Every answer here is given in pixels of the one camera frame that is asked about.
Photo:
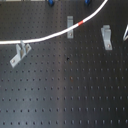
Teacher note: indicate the middle grey metal cable clip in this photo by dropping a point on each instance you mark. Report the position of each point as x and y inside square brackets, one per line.
[69, 24]

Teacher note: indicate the left grey metal cable clip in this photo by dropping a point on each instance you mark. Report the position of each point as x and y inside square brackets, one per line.
[22, 50]

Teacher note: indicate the silver gripper finger tip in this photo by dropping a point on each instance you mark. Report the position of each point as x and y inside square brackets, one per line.
[125, 37]

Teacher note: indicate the left blue clamp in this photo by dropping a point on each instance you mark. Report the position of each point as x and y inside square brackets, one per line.
[51, 2]

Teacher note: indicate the grey metal cable clip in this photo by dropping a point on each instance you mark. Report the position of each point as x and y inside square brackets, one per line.
[22, 50]
[106, 35]
[69, 24]

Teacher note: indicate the right grey metal cable clip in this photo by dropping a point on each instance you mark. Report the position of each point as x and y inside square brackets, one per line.
[106, 35]

